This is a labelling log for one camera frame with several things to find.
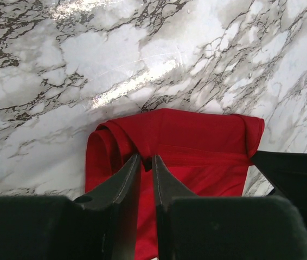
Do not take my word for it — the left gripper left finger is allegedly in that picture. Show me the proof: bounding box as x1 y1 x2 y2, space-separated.
0 154 140 259

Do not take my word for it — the red cloth napkin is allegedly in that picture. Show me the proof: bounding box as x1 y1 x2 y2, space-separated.
85 108 265 259

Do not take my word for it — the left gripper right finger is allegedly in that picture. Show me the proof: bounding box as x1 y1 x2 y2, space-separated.
152 155 307 259

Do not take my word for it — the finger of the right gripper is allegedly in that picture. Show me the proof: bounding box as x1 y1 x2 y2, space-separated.
251 151 307 228

